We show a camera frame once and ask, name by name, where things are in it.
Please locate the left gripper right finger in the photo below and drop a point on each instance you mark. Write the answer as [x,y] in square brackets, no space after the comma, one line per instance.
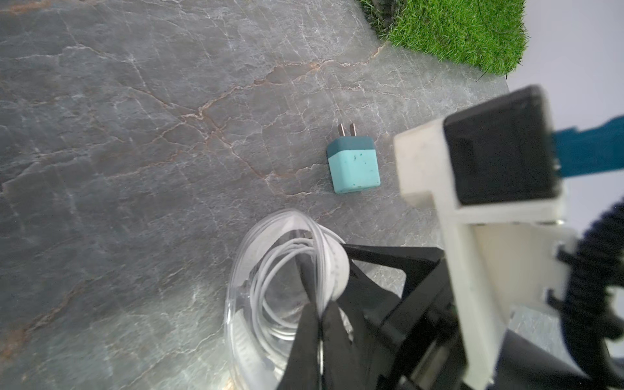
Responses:
[341,369]

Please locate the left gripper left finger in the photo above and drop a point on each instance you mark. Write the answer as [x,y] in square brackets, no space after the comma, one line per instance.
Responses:
[302,371]

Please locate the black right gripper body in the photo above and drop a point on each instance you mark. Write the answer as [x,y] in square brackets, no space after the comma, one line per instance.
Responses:
[410,340]

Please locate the teal charger block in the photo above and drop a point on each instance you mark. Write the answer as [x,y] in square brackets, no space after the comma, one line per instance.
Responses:
[352,162]

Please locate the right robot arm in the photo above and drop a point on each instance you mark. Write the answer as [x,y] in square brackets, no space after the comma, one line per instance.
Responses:
[569,349]

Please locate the green artificial grass mat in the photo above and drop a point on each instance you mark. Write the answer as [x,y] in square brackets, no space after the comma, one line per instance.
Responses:
[486,34]

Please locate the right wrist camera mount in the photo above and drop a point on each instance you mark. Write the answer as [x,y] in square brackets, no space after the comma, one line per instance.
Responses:
[490,173]

